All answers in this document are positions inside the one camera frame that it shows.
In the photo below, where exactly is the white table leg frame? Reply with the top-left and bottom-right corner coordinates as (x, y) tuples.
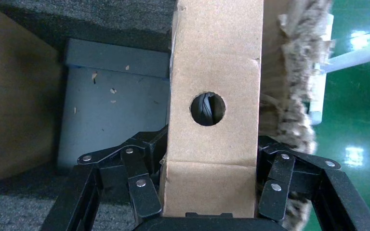
(309, 14), (370, 126)

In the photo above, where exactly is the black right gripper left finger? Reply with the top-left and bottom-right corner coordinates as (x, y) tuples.
(40, 125), (170, 231)

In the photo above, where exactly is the small brown cardboard box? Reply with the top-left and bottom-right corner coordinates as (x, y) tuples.
(159, 0), (265, 219)

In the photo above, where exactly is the grey flat box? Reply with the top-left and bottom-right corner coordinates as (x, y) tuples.
(56, 38), (172, 168)

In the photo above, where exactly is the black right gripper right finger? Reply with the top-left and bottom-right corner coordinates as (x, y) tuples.
(256, 136), (370, 231)

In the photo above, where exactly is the large open cardboard carton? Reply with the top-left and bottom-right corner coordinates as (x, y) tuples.
(0, 0), (336, 231)

